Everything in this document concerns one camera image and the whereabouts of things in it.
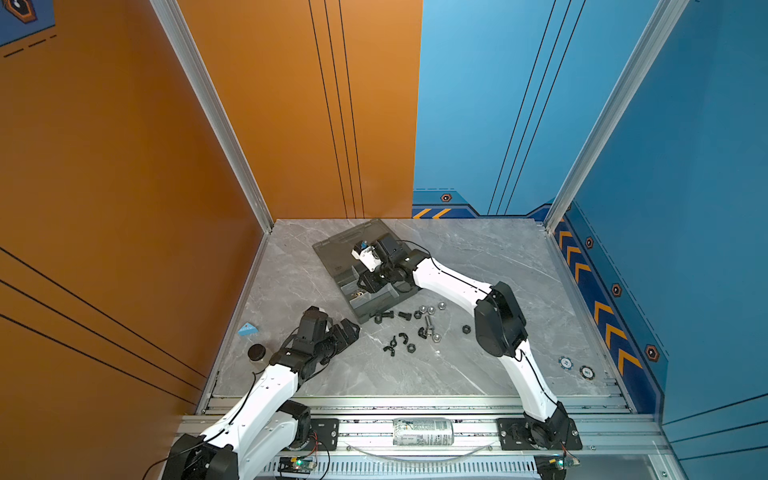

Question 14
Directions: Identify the aluminium corner post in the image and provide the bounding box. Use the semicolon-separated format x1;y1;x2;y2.
543;0;689;236
149;0;274;234

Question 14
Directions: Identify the left circuit board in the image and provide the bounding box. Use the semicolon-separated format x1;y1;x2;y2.
277;456;318;477

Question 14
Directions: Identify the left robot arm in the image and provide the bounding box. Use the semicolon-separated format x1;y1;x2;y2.
144;306;360;479

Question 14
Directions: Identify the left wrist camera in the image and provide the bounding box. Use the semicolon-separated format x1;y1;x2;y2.
303;306;328;321

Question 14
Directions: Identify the left aluminium corner post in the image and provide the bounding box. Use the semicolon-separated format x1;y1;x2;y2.
149;0;274;234

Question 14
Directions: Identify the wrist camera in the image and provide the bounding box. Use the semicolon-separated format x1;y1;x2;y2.
352;241;382;272
303;306;328;321

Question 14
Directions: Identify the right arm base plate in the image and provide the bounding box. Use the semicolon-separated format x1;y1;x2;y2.
496;417;583;451

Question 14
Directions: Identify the black bolt near box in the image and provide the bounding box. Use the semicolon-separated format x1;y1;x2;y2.
373;311;395;324

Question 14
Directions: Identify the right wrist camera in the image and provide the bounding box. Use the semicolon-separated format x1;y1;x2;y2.
352;241;382;272

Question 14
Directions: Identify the black round cap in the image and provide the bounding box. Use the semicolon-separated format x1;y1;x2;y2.
247;344;267;362

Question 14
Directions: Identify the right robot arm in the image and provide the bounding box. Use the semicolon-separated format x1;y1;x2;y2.
352;234;572;450

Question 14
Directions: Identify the silver hex bolt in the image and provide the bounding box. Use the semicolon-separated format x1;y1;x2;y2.
424;315;441;343

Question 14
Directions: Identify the grey plastic organizer box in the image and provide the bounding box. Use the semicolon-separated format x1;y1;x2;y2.
312;219;426;323

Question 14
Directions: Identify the right aluminium corner post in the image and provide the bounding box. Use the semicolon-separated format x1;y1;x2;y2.
543;0;689;236

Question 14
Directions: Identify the silver cylinder on rail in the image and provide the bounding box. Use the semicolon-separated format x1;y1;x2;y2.
392;417;454;446

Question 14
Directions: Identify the circuit board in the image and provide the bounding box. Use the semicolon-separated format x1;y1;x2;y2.
277;456;318;477
534;456;581;480

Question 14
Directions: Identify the right circuit board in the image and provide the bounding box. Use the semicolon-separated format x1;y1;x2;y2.
534;456;581;480

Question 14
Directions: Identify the white round marker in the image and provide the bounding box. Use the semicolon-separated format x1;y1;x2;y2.
559;356;573;370

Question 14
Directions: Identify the black round marker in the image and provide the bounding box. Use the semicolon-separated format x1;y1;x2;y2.
579;365;596;380

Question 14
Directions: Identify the aluminium front rail frame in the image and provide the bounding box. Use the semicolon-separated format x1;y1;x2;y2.
157;394;688;480

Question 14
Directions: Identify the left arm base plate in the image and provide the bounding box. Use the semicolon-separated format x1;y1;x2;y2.
288;418;340;451

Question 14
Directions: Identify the blue triangular wedge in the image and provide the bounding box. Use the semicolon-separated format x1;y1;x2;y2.
238;322;259;336

